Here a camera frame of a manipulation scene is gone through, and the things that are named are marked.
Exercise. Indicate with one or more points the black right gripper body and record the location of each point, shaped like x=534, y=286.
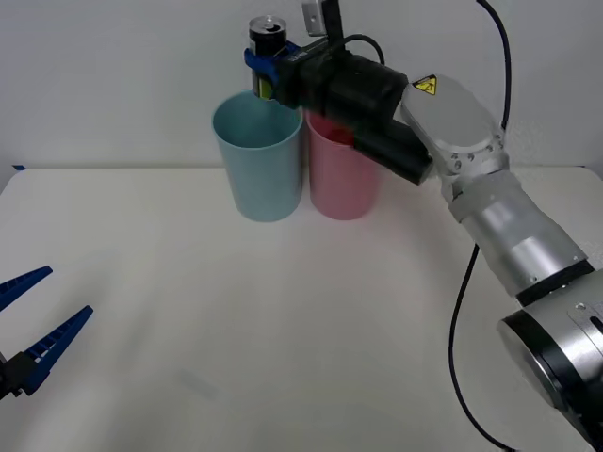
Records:
x=313, y=80

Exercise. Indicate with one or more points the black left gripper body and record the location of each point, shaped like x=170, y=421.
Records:
x=5, y=379

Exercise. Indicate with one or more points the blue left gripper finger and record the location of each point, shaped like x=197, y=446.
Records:
x=21, y=282
x=56, y=336

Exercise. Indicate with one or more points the silver and black right arm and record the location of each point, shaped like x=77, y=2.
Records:
x=457, y=122

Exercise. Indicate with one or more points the pink plastic bin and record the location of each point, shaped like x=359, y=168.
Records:
x=341, y=188

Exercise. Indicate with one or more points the pale blue plastic bin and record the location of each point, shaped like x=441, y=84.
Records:
x=264, y=183

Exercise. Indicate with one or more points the black drink can green print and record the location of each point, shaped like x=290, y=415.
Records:
x=267, y=40

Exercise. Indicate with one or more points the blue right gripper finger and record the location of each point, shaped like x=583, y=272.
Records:
x=289, y=49
x=260, y=62

